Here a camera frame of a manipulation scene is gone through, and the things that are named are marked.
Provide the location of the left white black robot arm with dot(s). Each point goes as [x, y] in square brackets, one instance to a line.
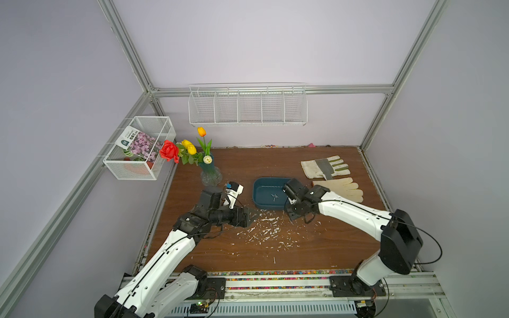
[167, 254]

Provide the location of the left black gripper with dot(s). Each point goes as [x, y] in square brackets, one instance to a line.
[236, 221]

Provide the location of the white wire side basket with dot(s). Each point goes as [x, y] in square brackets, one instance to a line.
[124, 168]

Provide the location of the purple flower packet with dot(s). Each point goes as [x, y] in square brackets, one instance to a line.
[138, 145]

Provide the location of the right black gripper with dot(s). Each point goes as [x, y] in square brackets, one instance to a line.
[290, 214]

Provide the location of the white wire wall shelf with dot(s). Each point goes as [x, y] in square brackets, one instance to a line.
[248, 104]

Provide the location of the teal plastic storage box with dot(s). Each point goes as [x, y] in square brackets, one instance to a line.
[264, 187]

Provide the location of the yellow artificial tulips bunch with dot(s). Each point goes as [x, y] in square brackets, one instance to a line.
[189, 154]

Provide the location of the cream canvas work glove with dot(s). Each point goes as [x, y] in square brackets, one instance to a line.
[344, 187]

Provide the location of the red artificial rose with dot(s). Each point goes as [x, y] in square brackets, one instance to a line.
[169, 152]

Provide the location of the glass flower vase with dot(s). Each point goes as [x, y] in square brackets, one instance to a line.
[210, 174]

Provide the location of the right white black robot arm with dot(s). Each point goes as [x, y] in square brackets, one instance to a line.
[400, 241]

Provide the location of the white grey work glove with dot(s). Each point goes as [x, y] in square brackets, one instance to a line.
[326, 168]

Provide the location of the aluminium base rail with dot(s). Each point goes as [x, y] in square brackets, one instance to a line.
[322, 293]

